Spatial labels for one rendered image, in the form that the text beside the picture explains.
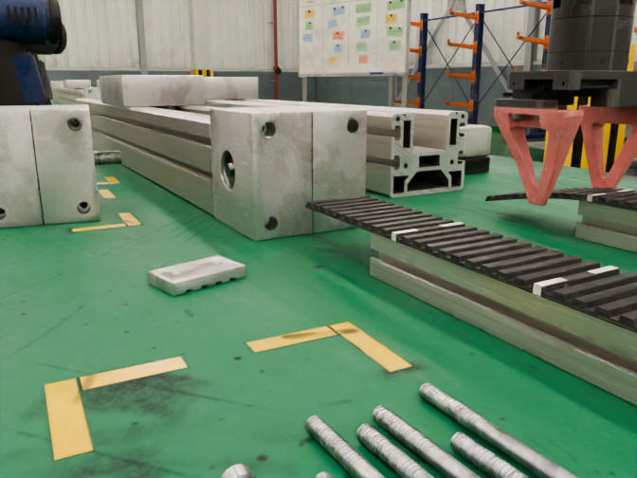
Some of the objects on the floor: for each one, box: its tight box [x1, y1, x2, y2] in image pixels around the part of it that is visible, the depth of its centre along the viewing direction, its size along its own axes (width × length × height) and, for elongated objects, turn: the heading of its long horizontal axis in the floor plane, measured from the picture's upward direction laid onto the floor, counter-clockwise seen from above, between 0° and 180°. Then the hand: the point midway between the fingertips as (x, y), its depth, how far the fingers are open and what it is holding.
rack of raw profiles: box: [393, 0, 553, 141], centre depth 1042 cm, size 330×90×220 cm, turn 28°
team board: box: [298, 0, 411, 108], centre depth 635 cm, size 151×50×195 cm, turn 48°
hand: (572, 190), depth 47 cm, fingers open, 8 cm apart
